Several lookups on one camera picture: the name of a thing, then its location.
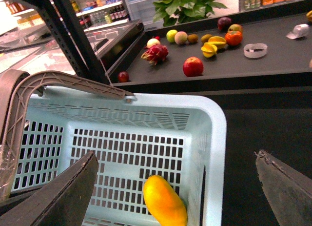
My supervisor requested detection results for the left brown kiwi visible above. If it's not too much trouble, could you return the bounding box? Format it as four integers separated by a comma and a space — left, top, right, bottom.
187, 34, 198, 44

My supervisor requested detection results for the orange persimmon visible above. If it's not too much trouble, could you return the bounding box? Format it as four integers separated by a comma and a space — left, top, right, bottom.
225, 31, 243, 46

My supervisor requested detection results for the far right yellow starfruit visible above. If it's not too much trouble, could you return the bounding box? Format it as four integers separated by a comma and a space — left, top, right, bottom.
306, 11, 312, 22

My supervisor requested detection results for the small dark red apple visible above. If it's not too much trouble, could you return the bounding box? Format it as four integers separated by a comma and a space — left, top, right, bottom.
117, 71, 129, 82

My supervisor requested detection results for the clear tape roll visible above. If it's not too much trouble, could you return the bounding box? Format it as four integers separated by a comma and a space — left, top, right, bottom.
243, 43, 268, 59

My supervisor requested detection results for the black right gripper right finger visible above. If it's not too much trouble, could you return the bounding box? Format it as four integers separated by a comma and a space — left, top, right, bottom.
255, 150, 312, 226

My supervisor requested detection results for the yellow mango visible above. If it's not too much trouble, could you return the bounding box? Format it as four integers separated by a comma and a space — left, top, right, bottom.
143, 175, 188, 226

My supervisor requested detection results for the black shelf upright post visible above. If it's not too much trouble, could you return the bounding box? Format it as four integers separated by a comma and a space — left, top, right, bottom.
12, 0, 111, 84

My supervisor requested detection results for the green potted plant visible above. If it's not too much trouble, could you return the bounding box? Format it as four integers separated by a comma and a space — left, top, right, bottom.
153, 0, 227, 27

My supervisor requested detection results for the light blue plastic basket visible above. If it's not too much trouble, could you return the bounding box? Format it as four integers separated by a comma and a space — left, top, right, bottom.
12, 86, 227, 226

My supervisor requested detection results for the grey basket handle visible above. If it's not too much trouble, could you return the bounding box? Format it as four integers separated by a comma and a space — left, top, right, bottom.
0, 71, 135, 202
0, 69, 30, 142

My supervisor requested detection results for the green apple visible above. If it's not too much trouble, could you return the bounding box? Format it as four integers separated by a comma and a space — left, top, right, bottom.
166, 29, 178, 43

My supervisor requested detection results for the yellow starfruit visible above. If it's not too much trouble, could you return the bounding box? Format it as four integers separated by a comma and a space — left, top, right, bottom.
306, 11, 312, 22
208, 36, 227, 50
201, 42, 217, 58

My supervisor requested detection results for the glass top freezer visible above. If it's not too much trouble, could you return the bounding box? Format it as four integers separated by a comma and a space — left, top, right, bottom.
0, 20, 144, 76

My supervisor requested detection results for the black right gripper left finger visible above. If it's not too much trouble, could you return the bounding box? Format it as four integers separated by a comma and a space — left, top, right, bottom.
0, 151, 98, 226

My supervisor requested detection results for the brown kiwi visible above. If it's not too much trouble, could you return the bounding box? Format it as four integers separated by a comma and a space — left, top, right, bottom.
187, 34, 198, 44
201, 34, 212, 44

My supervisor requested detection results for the pale round melon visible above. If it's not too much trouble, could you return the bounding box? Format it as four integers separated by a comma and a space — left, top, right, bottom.
175, 31, 188, 45

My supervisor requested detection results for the rear yellow starfruit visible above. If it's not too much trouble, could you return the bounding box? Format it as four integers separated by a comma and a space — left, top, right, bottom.
208, 36, 227, 50

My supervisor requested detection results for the right brown kiwi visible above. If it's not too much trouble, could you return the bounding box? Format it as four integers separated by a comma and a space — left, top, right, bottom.
201, 34, 212, 44

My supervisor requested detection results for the large red apple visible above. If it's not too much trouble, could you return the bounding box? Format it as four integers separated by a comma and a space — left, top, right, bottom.
183, 57, 204, 77

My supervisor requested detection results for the dark purple fruit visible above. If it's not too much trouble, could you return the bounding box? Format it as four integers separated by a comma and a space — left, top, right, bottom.
217, 17, 232, 31

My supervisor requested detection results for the pink dragon fruit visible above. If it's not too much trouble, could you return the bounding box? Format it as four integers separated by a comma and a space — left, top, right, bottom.
140, 44, 169, 65

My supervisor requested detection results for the front yellow starfruit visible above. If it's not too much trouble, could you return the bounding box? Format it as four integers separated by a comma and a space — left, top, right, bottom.
201, 42, 217, 58

